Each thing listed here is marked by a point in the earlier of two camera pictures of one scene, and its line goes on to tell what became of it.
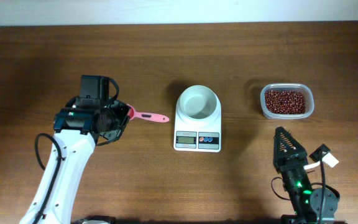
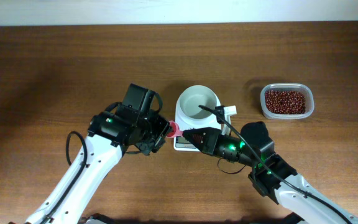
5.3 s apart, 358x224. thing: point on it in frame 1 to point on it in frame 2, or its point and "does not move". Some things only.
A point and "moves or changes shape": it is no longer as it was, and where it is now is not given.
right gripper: (290, 160) to (211, 142)
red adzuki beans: (285, 102) does not move
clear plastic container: (283, 101) does not move
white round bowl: (197, 102) does not move
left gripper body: (117, 115) to (154, 130)
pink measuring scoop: (150, 116) moves or changes shape
